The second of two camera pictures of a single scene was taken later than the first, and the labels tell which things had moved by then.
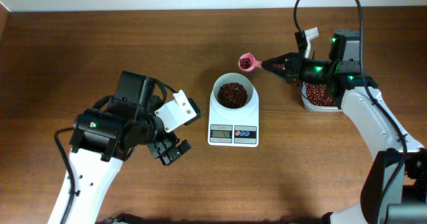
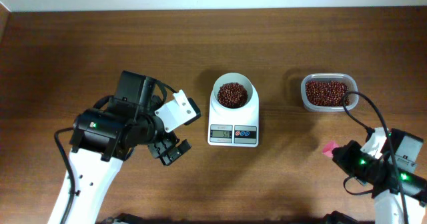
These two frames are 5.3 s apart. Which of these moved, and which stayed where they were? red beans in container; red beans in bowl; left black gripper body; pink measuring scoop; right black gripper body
Moved: right black gripper body; pink measuring scoop
Stayed: left black gripper body; red beans in bowl; red beans in container
